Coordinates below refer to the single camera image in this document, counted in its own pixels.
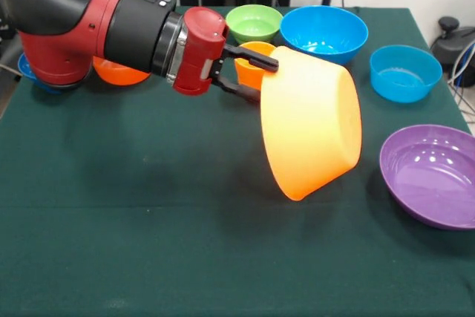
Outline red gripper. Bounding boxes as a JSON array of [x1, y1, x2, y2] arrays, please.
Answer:
[[172, 6, 280, 105]]

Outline orange cup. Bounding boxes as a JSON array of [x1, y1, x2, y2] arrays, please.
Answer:
[[234, 41, 278, 91]]

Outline large orange bowl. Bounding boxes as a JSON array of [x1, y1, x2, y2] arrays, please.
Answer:
[[259, 45, 363, 202]]

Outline green bowl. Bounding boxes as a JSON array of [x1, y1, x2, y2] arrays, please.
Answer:
[[225, 4, 284, 45]]

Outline large light blue bowl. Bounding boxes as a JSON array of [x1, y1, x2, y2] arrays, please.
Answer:
[[279, 5, 370, 66]]

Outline red-orange bowl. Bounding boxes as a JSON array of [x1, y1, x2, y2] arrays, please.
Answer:
[[92, 56, 151, 86]]

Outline small light blue bowl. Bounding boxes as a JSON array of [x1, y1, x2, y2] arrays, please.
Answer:
[[369, 45, 443, 104]]

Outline dark green tablecloth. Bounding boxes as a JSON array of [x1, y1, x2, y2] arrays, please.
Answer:
[[0, 4, 475, 317]]

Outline purple bowl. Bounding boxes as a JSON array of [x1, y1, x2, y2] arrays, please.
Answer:
[[379, 124, 475, 230]]

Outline dark blue bowl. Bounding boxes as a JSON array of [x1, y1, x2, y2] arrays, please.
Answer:
[[17, 52, 62, 94]]

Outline white and blue cables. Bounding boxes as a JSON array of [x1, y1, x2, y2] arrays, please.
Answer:
[[447, 40, 475, 117]]

